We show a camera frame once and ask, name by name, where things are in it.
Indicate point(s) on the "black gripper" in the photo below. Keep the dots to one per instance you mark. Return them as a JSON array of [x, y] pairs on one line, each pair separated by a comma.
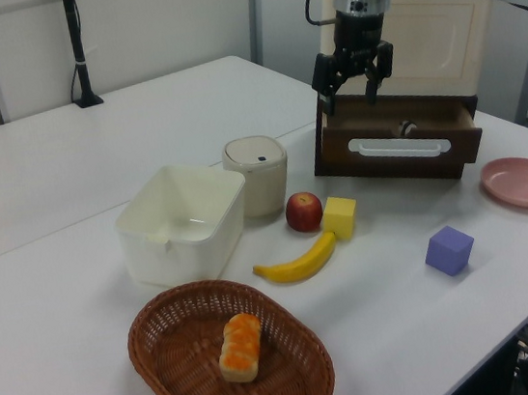
[[359, 34]]

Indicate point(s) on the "dark brown wooden drawer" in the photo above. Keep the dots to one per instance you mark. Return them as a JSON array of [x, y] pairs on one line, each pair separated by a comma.
[[335, 149]]

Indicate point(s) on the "small silver object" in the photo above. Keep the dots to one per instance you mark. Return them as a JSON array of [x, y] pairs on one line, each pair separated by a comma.
[[407, 128]]

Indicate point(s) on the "beige small lidded bin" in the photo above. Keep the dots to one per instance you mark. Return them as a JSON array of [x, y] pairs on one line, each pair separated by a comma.
[[262, 183]]

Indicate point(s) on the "yellow foam cube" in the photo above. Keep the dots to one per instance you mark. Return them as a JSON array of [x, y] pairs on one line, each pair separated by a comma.
[[338, 217]]

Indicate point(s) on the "red apple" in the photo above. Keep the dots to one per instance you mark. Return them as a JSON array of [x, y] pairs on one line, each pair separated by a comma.
[[303, 212]]

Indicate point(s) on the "purple foam cube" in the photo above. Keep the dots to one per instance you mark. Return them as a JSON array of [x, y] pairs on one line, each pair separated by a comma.
[[448, 251]]

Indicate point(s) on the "yellow banana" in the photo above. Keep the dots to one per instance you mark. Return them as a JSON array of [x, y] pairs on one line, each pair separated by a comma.
[[297, 267]]

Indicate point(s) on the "pink plastic plate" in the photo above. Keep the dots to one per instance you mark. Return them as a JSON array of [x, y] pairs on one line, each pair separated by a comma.
[[525, 182]]

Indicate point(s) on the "white square plastic container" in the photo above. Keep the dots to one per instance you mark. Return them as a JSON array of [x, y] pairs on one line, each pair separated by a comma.
[[183, 247]]

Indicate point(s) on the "black pole stand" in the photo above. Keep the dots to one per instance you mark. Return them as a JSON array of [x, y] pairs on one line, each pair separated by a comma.
[[77, 47]]

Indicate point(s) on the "orange glazed bread loaf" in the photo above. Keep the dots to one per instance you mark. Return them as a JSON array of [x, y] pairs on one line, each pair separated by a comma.
[[240, 349]]

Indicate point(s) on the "brown wicker basket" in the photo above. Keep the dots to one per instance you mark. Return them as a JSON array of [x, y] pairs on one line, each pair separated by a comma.
[[183, 364]]

